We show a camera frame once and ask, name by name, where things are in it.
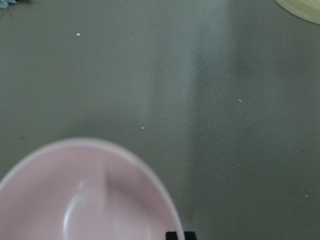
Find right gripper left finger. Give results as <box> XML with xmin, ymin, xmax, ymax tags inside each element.
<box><xmin>165</xmin><ymin>231</ymin><xmax>177</xmax><ymax>240</ymax></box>

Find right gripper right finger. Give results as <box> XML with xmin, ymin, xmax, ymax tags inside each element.
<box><xmin>184</xmin><ymin>231</ymin><xmax>197</xmax><ymax>240</ymax></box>

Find small pink bowl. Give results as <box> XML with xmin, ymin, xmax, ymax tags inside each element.
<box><xmin>0</xmin><ymin>138</ymin><xmax>185</xmax><ymax>240</ymax></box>

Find wooden stand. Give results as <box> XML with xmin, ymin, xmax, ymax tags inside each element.
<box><xmin>275</xmin><ymin>0</ymin><xmax>320</xmax><ymax>25</ymax></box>

